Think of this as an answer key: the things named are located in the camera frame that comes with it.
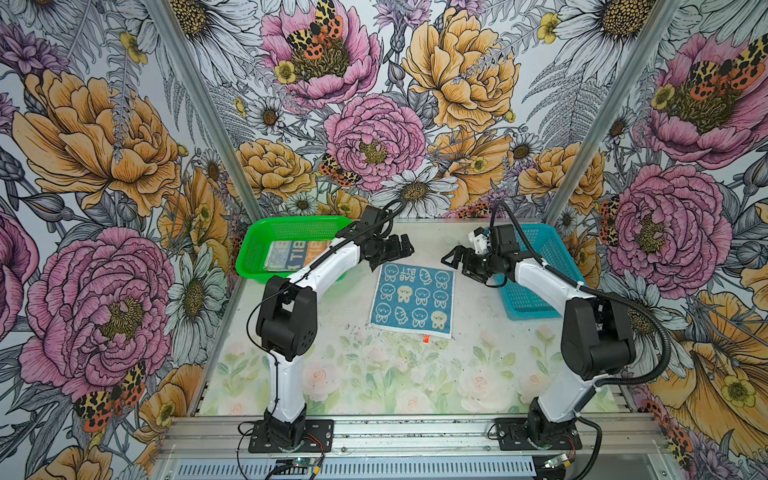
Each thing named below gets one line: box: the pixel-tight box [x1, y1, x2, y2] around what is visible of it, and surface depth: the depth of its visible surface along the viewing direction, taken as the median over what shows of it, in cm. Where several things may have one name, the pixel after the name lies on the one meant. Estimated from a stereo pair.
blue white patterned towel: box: [370, 263, 455, 339], surface depth 101 cm
